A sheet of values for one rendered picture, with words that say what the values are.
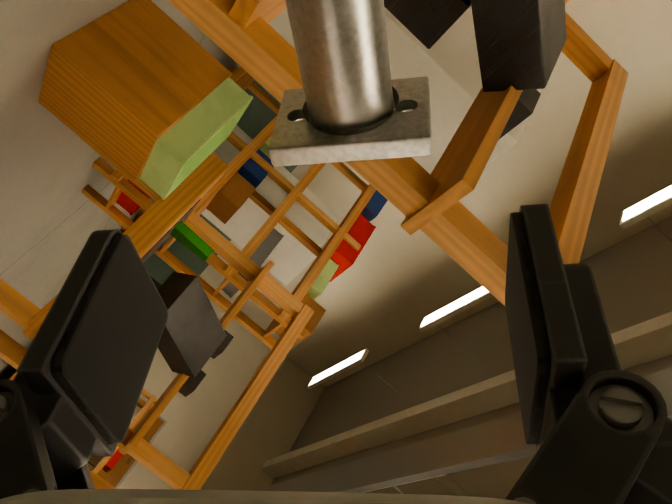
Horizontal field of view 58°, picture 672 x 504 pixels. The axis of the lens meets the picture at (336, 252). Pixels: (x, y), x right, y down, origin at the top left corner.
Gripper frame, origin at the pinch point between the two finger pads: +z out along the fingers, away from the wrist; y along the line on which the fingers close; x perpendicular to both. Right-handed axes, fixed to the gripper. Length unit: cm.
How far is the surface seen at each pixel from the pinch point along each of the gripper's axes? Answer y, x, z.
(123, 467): -504, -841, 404
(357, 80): 0.5, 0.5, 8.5
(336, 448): -159, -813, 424
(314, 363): -243, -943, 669
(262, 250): -149, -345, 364
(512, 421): 43, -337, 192
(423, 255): -17, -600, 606
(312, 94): -1.1, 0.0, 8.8
